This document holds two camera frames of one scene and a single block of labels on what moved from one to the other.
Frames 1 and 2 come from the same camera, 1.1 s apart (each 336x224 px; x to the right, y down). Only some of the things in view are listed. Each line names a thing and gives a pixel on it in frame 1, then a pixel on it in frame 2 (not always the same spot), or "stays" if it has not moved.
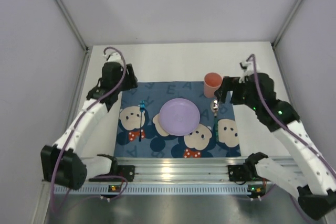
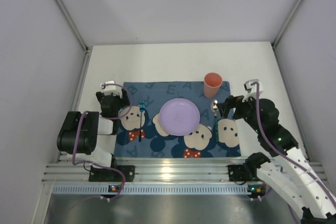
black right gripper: x=227 y=87 → x=234 y=106
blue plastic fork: x=142 y=106 stays
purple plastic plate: x=179 y=117 stays
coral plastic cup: x=212 y=81 stays
